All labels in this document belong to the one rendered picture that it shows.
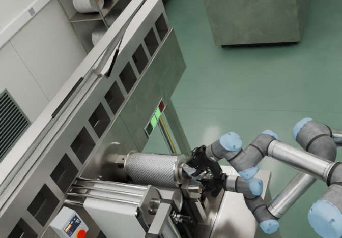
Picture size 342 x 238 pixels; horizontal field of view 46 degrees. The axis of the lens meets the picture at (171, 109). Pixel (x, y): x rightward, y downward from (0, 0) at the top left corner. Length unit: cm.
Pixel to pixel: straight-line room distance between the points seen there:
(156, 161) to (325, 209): 79
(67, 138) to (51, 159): 11
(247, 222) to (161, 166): 51
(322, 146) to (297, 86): 232
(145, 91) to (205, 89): 215
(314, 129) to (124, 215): 86
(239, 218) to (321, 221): 73
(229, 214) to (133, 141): 60
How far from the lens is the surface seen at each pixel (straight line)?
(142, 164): 183
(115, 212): 156
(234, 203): 207
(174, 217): 150
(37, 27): 484
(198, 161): 168
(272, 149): 158
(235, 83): 420
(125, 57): 199
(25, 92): 466
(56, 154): 163
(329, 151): 173
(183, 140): 296
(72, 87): 113
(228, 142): 152
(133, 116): 204
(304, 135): 178
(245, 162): 156
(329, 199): 136
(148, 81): 217
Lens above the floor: 257
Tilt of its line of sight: 38 degrees down
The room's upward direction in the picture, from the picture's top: 22 degrees counter-clockwise
